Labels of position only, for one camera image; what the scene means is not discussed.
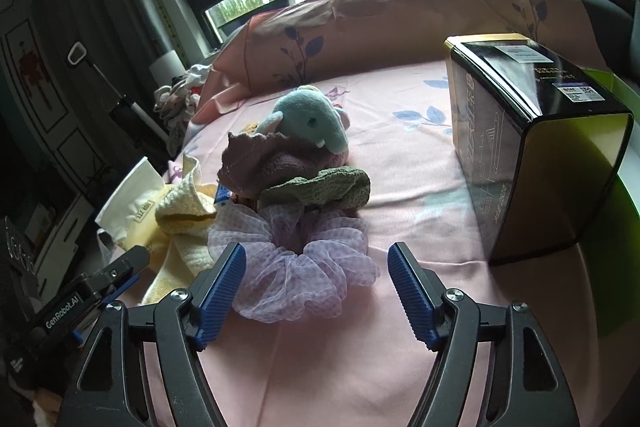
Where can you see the green open storage box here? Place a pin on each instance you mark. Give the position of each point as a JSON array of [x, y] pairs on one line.
[[611, 243]]

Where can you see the pile of white clothes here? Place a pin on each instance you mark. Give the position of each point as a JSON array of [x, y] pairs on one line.
[[176, 104]]

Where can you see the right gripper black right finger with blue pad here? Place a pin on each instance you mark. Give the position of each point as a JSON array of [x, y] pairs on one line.
[[525, 383]]

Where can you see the pink floral pillow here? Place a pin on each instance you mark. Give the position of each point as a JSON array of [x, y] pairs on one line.
[[322, 39]]

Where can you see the white cylindrical bin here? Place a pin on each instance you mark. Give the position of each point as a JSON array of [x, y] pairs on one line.
[[166, 68]]

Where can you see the teal plush elephant toy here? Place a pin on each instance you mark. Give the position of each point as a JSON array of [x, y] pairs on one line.
[[308, 114]]

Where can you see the black and gold box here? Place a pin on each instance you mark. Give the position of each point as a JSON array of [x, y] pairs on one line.
[[538, 140]]

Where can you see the black stick vacuum cleaner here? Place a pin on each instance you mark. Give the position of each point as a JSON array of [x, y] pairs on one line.
[[78, 53]]

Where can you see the green knitted cloth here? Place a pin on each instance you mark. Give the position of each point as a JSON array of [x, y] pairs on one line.
[[342, 188]]

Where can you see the small blue carton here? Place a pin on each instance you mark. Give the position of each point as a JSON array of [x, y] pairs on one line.
[[222, 196]]

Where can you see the dark grey sofa cushion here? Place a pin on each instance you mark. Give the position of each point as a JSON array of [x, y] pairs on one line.
[[613, 27]]

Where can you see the long black planter box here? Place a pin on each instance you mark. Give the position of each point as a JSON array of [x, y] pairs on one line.
[[229, 16]]

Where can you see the lilac mesh scrunchie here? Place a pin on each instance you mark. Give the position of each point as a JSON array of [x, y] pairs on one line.
[[298, 261]]

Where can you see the pink floral bed sheet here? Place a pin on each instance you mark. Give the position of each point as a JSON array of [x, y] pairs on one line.
[[364, 367]]

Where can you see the yellow terry towel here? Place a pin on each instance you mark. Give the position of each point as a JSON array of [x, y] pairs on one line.
[[172, 221]]

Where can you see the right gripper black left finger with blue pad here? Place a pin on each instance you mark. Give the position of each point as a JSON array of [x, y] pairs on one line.
[[111, 386]]

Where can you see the white tissue pack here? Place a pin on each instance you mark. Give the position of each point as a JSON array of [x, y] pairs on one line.
[[131, 201]]

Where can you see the mauve brown knitted cloth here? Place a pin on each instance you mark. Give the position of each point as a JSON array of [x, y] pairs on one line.
[[251, 163]]

